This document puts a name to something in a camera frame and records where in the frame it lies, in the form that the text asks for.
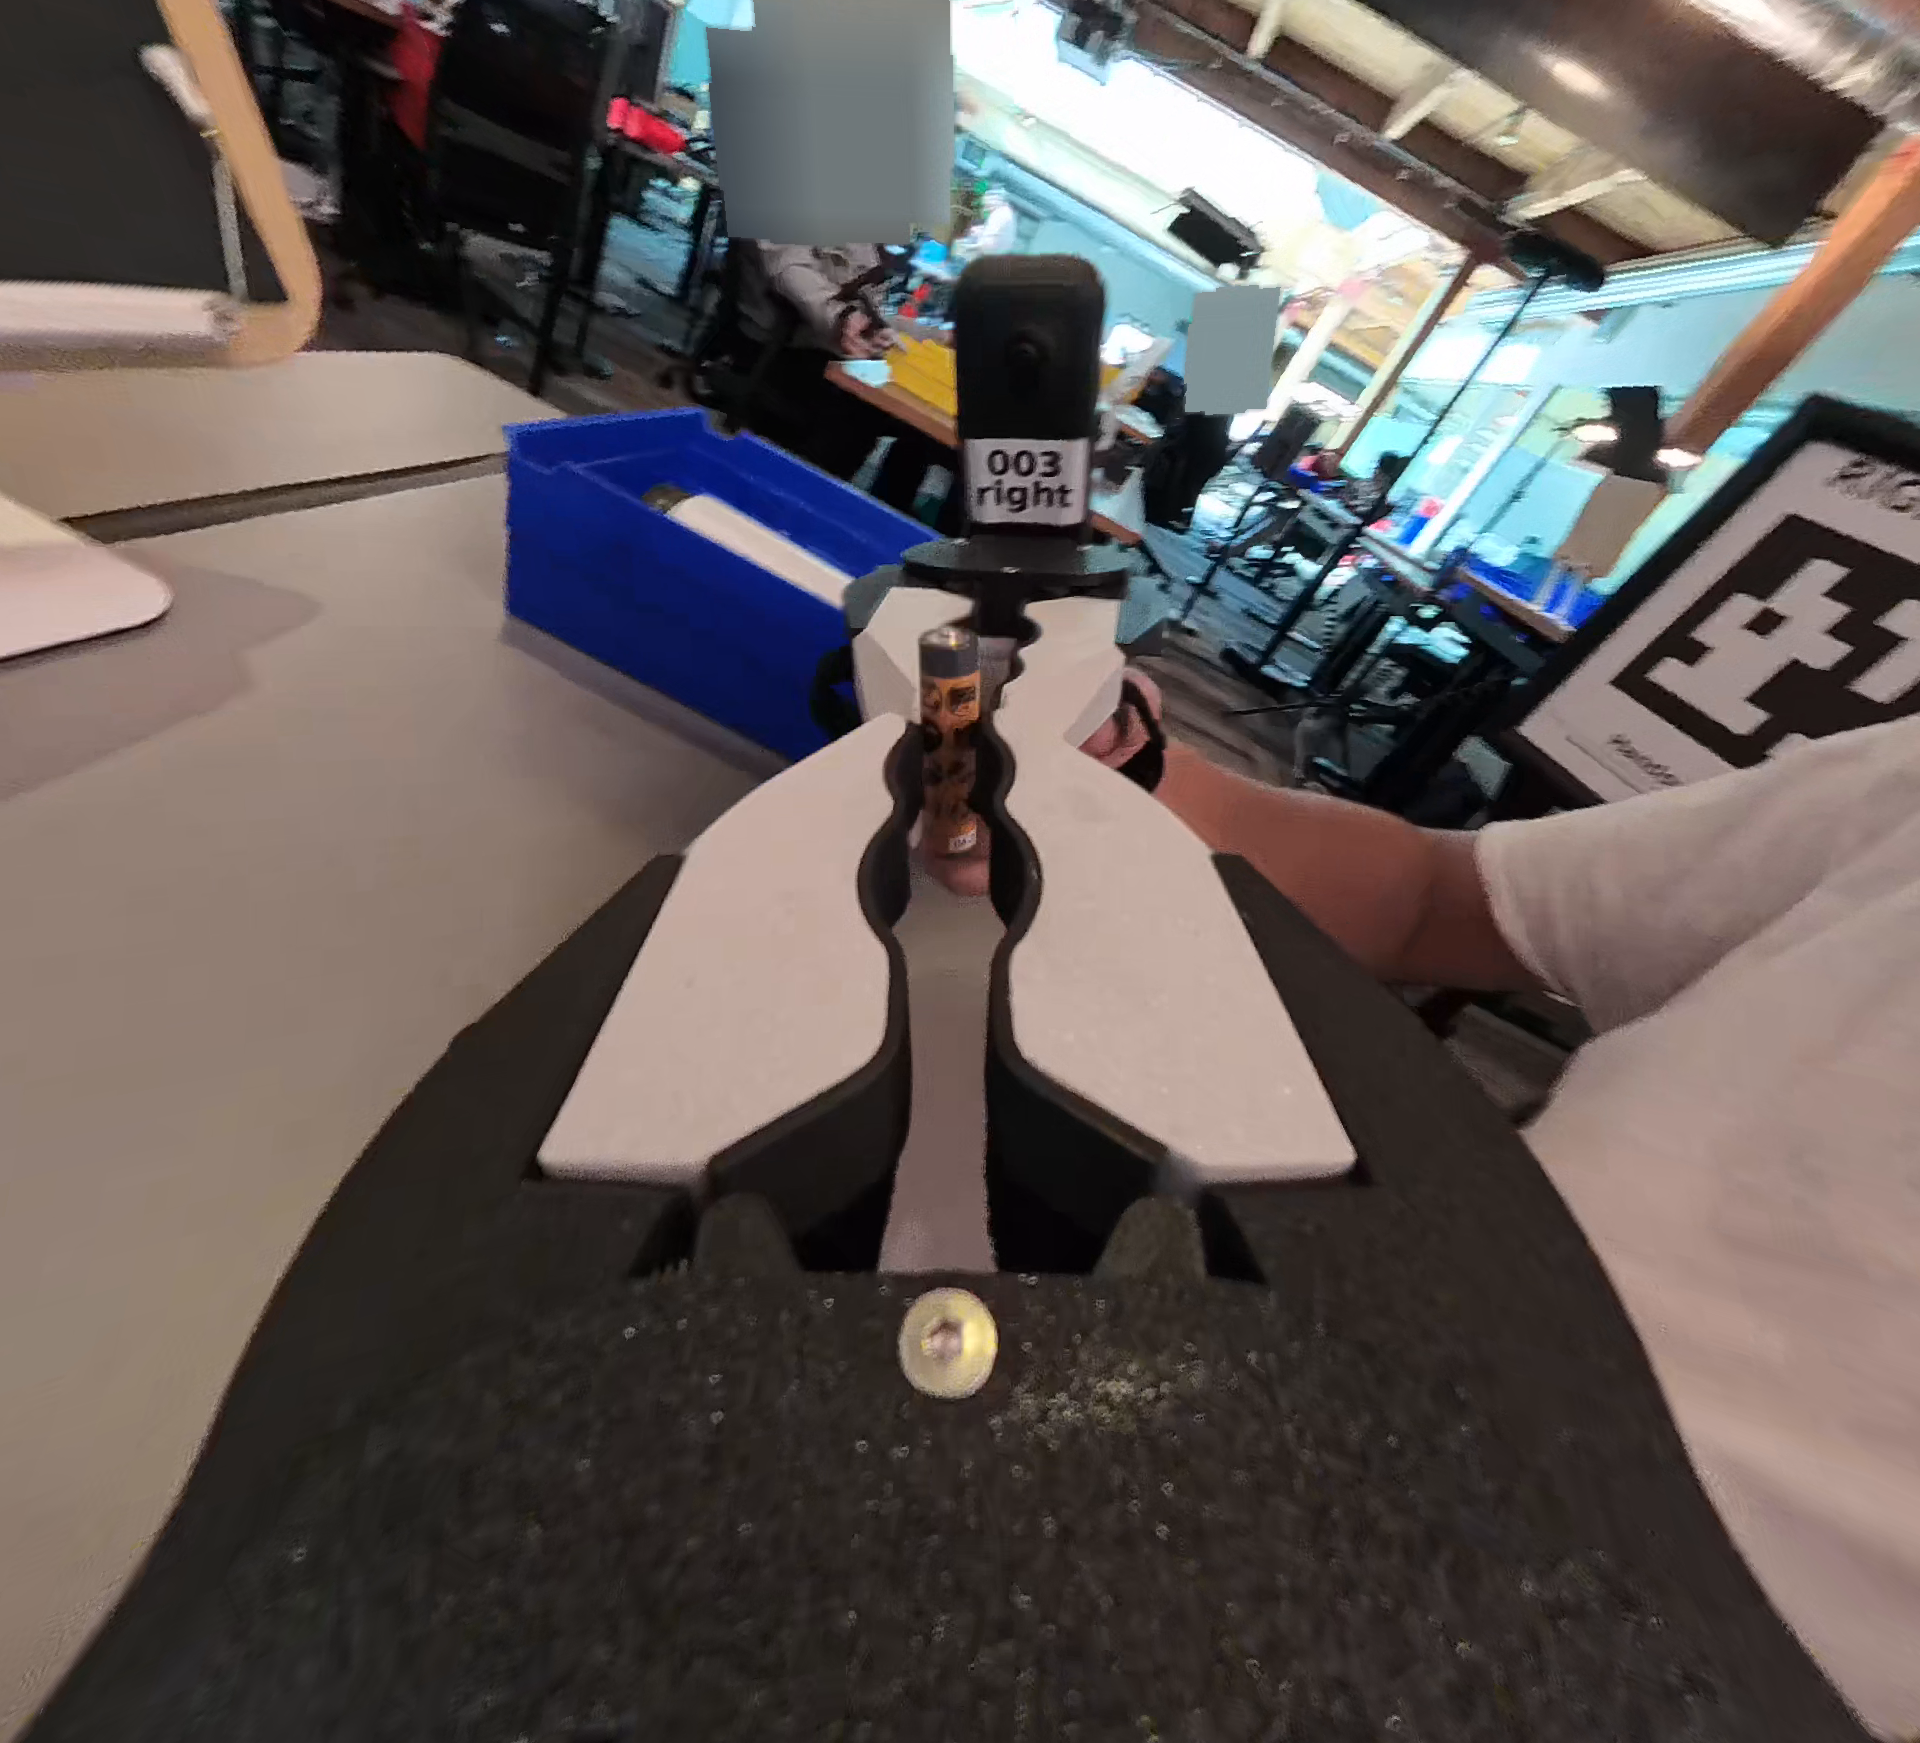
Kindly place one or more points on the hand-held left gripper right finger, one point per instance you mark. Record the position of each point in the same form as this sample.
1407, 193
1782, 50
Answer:
1170, 1008

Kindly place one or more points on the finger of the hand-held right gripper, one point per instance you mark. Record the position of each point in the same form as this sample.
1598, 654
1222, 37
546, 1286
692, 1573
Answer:
1084, 678
882, 663

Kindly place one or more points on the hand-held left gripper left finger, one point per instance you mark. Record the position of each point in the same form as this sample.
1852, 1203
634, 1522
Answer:
720, 992

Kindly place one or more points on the copper black battery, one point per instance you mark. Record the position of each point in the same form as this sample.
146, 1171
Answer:
949, 738

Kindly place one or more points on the blue plastic bin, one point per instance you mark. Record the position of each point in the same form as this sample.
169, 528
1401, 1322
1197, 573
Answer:
676, 633

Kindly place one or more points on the person's right forearm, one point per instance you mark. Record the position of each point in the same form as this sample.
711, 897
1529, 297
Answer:
1351, 874

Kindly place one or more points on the person's right hand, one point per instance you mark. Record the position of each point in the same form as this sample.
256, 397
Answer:
1125, 724

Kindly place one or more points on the yellow bin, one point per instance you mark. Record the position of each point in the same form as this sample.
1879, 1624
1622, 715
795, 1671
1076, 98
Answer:
922, 376

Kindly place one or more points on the white cylindrical container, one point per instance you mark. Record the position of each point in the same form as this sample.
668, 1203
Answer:
749, 544

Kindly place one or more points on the black chair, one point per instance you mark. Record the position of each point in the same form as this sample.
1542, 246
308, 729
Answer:
525, 153

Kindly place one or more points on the black framed marker sign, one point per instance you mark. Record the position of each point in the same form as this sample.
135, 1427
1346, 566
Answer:
1771, 620

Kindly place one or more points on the black wooden book stand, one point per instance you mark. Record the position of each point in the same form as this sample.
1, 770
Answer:
91, 50

